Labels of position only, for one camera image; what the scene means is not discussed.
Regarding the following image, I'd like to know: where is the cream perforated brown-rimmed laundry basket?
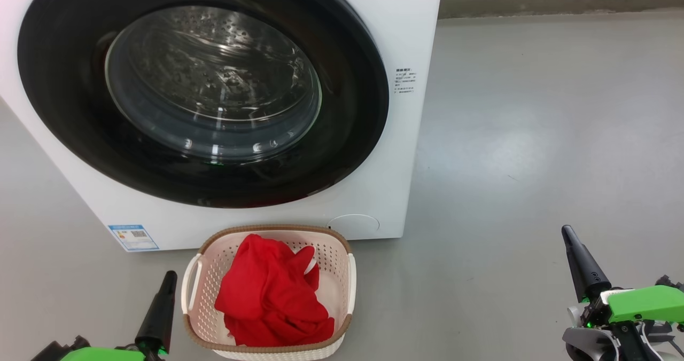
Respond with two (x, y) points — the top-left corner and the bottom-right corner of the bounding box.
(181, 224), (357, 361)

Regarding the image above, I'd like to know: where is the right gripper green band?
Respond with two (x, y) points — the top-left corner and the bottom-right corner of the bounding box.
(561, 224), (684, 361)

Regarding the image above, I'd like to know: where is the black glass washing machine door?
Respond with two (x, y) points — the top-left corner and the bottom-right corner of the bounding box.
(17, 0), (390, 208)

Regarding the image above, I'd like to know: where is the white front-loading washing machine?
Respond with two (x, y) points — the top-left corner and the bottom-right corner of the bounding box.
(0, 0), (444, 253)

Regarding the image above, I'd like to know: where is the red garment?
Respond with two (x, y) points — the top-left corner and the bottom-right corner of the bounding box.
(215, 234), (335, 347)

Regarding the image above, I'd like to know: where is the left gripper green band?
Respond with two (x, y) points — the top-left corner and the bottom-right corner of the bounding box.
(60, 270), (178, 361)

